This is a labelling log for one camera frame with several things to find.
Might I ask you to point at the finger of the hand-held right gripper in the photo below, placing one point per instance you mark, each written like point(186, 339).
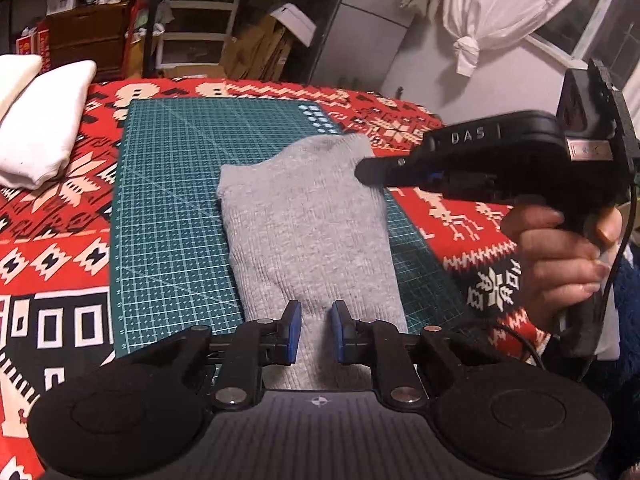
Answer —
point(470, 192)
point(380, 170)

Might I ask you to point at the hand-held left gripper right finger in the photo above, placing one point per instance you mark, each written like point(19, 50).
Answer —
point(338, 332)

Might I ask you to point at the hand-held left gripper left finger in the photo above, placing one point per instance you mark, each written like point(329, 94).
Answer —
point(294, 332)

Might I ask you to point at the grey knit shirt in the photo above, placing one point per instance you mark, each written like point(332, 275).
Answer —
point(310, 240)

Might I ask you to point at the person's right hand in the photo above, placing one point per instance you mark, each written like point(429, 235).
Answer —
point(545, 260)

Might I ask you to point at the silver refrigerator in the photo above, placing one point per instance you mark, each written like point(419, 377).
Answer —
point(365, 45)

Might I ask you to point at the window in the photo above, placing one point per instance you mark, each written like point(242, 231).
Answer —
point(575, 20)

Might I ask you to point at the white tied curtain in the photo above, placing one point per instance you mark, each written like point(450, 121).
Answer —
point(495, 5)

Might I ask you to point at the white flat box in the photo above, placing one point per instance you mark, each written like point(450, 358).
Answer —
point(295, 22)

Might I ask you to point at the pile of flat cardboard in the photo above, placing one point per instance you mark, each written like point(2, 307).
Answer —
point(255, 50)

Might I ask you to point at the green cutting mat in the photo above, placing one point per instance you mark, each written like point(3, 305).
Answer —
point(170, 210)

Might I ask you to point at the white plastic drawer unit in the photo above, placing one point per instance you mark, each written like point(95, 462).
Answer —
point(200, 20)

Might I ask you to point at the red patterned blanket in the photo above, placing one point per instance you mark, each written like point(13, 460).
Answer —
point(50, 240)

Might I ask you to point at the black shelf unit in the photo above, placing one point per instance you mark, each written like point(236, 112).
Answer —
point(150, 20)

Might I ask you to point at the dark wooden dresser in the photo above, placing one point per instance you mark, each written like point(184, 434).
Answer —
point(90, 35)

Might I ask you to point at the folded white cloth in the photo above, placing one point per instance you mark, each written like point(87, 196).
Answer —
point(45, 125)

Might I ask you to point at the white carton box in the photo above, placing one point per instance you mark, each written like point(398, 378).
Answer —
point(62, 1)

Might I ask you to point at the red labelled box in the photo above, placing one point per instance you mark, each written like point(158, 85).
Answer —
point(32, 50)

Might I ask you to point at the folded cream cloth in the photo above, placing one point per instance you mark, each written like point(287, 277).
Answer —
point(17, 77)

